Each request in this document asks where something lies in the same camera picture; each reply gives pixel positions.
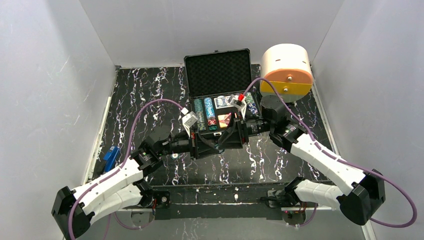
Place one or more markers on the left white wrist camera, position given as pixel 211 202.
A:
pixel 188 120

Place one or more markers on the red playing card deck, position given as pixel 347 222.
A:
pixel 224 120

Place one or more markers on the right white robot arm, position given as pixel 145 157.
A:
pixel 358 193

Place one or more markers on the white round drawer cabinet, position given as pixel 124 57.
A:
pixel 288 68

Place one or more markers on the blue playing card deck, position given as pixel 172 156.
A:
pixel 221 102

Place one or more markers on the green blue white chip stack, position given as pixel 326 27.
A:
pixel 251 105

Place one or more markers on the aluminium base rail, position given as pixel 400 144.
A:
pixel 270 201

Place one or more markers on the black poker chip case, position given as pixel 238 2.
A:
pixel 217 74

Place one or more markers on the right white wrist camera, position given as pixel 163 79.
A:
pixel 239 102

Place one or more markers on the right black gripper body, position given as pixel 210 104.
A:
pixel 243 131

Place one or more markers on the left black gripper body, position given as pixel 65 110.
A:
pixel 194 146

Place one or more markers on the cyan red chip stack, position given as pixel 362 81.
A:
pixel 210 114

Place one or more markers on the blue stapler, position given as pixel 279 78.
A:
pixel 110 158

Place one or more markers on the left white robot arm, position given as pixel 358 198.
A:
pixel 109 185

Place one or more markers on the green poker chip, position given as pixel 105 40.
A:
pixel 175 156

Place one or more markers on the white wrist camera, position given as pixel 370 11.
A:
pixel 239 102
pixel 188 120

